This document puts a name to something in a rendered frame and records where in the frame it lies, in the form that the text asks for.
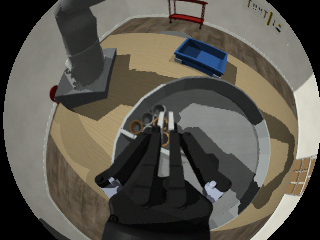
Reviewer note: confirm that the grey metal bushing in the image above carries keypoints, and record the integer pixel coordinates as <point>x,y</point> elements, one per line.
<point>146,128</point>
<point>144,115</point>
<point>158,106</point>

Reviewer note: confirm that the blue shallow tray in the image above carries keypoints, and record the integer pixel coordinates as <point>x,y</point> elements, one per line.
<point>204,57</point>

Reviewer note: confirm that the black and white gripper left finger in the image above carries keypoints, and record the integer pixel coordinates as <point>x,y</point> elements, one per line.
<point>114,178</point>

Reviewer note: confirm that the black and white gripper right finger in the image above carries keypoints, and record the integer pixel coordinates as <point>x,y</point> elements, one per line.
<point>214,183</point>

